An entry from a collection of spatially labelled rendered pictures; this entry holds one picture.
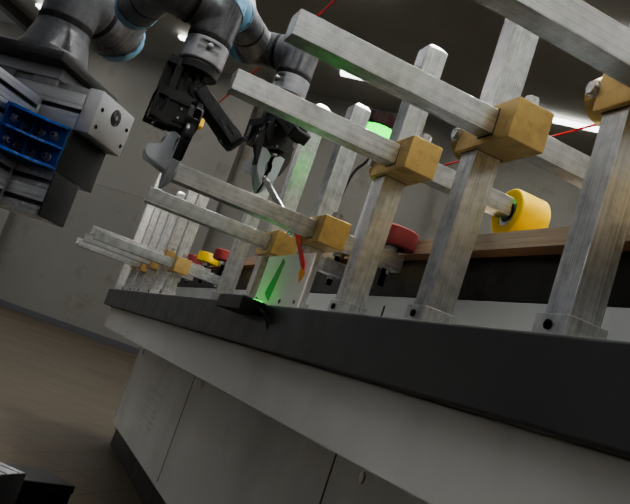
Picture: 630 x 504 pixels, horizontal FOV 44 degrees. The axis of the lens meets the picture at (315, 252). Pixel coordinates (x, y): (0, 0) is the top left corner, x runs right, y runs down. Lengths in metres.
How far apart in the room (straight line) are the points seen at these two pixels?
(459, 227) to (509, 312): 0.27
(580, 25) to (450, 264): 0.35
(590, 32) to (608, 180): 0.13
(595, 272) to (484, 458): 0.20
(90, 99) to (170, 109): 0.34
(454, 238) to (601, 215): 0.25
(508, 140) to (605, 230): 0.22
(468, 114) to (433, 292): 0.21
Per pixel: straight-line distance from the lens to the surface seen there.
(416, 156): 1.12
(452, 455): 0.82
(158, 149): 1.29
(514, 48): 1.02
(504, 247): 1.19
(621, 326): 0.99
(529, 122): 0.92
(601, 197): 0.74
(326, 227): 1.32
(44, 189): 1.59
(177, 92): 1.30
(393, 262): 1.41
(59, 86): 1.68
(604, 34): 0.71
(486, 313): 1.22
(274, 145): 1.61
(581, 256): 0.72
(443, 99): 0.91
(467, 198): 0.95
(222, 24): 1.35
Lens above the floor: 0.60
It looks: 9 degrees up
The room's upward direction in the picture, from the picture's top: 19 degrees clockwise
